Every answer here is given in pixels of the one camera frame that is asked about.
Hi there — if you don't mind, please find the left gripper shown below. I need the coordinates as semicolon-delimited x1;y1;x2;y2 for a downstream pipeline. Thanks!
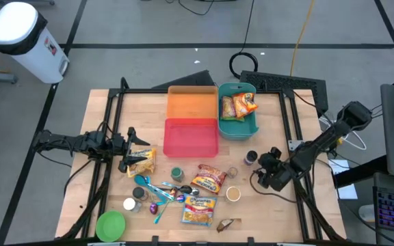
109;126;151;174

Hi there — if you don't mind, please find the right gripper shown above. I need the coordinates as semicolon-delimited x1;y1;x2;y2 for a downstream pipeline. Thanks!
257;155;297;192

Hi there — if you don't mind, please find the yellow Maruchan ramen packet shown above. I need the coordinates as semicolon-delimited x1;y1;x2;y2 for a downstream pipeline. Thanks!
124;147;158;178

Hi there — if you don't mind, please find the purple labelled black-lid jar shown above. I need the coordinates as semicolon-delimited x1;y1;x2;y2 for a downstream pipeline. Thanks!
243;150;259;167

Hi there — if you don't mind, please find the black lidded glass jar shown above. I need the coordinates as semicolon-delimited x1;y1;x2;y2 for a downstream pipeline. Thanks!
131;186;149;202

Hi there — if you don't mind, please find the tan lidded food jar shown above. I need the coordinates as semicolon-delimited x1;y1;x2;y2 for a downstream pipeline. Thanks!
225;185;242;204

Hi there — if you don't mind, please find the light blue plastic spoon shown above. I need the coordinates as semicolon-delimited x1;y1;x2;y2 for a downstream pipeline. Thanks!
147;182;176;201

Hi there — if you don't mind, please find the green lidded spice jar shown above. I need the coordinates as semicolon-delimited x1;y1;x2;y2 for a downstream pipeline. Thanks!
170;166;185;183

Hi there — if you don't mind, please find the white lidded glass jar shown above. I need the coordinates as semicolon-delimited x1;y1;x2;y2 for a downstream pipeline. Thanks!
122;197;143;214

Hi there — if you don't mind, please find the iridescent spoon teal handle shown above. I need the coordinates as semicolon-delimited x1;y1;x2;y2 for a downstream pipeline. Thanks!
153;194;187;225

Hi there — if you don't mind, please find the orange Maruchan ramen packet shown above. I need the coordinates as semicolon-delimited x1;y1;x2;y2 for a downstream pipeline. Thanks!
190;163;228;195

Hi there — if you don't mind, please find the brown snack bar wrapper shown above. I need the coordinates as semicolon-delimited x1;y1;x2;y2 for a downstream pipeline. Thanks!
215;218;235;234

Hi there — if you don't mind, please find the shiny silver metal spoon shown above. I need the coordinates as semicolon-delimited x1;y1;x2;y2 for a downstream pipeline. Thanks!
161;180;200;197

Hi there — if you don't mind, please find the green pink chips bag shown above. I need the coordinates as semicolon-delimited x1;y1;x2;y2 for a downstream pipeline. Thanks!
220;96;237;122

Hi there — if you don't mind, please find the blue Maruchan beef ramen packet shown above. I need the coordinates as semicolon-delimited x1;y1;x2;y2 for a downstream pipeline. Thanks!
180;194;218;228

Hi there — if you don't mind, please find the red plastic bin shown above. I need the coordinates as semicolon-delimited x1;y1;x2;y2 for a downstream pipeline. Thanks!
162;118;220;159

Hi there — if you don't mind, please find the teal plastic bin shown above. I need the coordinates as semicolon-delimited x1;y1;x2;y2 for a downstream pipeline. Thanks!
217;81;261;141

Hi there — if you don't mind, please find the orange plastic tray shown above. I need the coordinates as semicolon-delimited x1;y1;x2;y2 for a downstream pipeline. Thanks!
166;85;220;120

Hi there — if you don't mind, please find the white paper sheet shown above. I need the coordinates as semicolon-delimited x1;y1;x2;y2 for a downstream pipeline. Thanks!
327;159;359;201

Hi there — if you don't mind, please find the bright orange snack bag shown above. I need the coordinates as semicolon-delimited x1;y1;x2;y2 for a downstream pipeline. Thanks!
232;92;259;119

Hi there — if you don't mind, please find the green plastic bowl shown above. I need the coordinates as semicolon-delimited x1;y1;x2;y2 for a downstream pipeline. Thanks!
95;210;127;243

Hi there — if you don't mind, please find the black desk leg bar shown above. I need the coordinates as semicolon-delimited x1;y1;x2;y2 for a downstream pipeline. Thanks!
332;154;389;189

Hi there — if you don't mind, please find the white computer mouse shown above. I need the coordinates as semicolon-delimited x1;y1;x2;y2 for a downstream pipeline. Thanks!
358;204;376;223

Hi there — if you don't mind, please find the white trash can black liner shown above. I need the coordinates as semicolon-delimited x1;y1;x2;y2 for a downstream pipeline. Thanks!
0;1;70;85

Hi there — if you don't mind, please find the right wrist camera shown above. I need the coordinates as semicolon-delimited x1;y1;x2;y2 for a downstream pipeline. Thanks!
267;146;283;161

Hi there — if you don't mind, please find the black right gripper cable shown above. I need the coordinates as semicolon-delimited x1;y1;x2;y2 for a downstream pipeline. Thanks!
249;170;299;205

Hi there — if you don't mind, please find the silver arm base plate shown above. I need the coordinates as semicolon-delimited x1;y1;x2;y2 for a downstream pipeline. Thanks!
287;139;304;152

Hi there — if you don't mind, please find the black metal rig frame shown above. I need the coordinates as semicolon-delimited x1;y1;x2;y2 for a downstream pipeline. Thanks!
55;77;347;246

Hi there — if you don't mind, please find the white cable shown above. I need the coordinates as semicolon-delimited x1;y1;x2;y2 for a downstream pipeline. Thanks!
319;115;368;152

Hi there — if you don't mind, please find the black coiled hanging cable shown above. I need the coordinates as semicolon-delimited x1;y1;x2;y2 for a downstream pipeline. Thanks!
228;0;259;80

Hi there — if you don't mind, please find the yellow hanging cable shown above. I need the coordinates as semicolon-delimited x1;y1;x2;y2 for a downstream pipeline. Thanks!
289;0;317;77

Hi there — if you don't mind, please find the black looped floor cable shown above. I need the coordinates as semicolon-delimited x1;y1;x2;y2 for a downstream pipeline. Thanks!
164;0;239;17

